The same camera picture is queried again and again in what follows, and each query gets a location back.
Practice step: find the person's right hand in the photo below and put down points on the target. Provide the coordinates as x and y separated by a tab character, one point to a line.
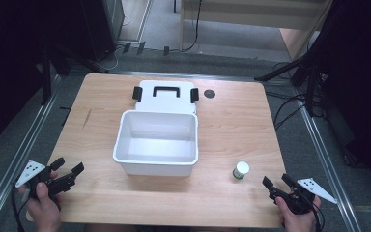
298	222

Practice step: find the black curtain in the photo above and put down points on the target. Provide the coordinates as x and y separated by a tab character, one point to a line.
360	80
6	64

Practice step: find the white plastic storage box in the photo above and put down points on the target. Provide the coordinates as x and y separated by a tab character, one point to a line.
157	151

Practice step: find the metal floor rail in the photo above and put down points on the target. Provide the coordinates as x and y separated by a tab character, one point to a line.
16	161
327	161
186	75

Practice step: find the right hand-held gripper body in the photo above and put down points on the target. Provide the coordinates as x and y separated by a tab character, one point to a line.
299	199

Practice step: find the small white-capped green bottle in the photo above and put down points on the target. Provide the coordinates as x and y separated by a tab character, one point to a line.
241	169

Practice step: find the black metal stand post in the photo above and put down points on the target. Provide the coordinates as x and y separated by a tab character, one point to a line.
46	77

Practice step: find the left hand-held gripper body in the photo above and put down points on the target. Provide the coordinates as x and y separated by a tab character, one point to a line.
32	172

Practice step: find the black round table grommet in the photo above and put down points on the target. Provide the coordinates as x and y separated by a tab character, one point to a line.
209	93

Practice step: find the black tripod stand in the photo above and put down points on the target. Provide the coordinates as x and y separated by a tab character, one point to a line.
302	69

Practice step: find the black cabinet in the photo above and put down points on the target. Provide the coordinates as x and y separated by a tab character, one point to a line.
99	25

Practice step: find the person's left hand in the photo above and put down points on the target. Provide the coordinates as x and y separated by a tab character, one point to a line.
45	211

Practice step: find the light wooden furniture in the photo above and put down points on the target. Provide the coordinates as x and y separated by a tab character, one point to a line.
290	38

